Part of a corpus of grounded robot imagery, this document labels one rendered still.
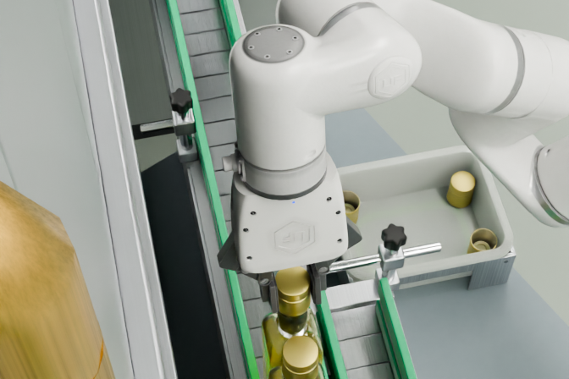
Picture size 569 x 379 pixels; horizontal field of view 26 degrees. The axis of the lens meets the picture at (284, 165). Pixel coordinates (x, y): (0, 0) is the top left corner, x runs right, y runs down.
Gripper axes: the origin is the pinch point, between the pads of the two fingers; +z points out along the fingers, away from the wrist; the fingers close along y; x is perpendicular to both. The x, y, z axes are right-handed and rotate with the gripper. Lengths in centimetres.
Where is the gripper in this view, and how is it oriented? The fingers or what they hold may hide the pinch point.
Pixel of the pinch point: (292, 284)
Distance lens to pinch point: 117.6
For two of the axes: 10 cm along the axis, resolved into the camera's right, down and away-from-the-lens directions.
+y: 9.8, -1.8, 1.1
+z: 0.6, 7.3, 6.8
